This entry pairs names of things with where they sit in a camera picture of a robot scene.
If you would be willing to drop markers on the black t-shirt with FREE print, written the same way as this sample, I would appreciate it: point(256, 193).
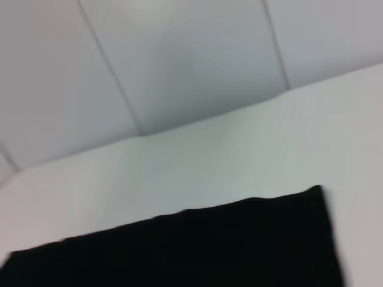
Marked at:
point(209, 254)

